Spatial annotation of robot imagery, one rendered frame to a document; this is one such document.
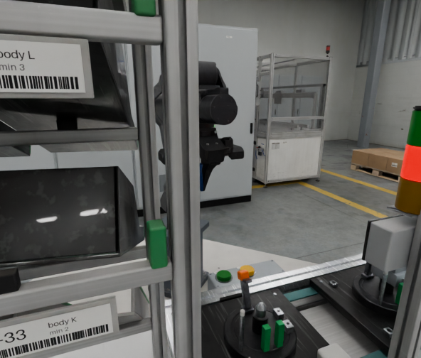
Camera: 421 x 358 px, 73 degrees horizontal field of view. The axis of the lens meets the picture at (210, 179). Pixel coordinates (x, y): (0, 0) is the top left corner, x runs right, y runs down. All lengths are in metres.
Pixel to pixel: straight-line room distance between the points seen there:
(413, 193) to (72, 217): 0.45
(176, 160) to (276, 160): 4.62
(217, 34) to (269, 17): 5.88
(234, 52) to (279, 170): 2.11
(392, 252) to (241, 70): 3.40
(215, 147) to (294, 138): 4.39
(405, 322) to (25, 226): 0.56
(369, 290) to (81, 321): 0.69
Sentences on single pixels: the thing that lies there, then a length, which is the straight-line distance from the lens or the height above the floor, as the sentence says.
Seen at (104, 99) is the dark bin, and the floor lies 1.42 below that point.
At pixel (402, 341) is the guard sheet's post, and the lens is 0.63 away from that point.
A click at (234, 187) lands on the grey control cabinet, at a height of 0.24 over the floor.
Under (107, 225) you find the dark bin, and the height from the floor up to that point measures 1.33.
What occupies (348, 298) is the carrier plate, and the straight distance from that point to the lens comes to 0.80.
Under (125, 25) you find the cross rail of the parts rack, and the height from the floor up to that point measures 1.46.
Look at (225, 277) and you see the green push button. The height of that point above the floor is 0.97.
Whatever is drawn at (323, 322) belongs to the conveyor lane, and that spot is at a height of 0.92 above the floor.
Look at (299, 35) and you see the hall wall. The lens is 10.00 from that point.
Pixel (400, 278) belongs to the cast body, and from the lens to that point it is 0.78.
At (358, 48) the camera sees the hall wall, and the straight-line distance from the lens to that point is 11.55.
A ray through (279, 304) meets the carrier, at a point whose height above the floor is 0.97.
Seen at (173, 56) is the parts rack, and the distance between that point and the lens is 0.18.
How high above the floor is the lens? 1.43
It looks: 16 degrees down
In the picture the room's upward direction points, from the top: straight up
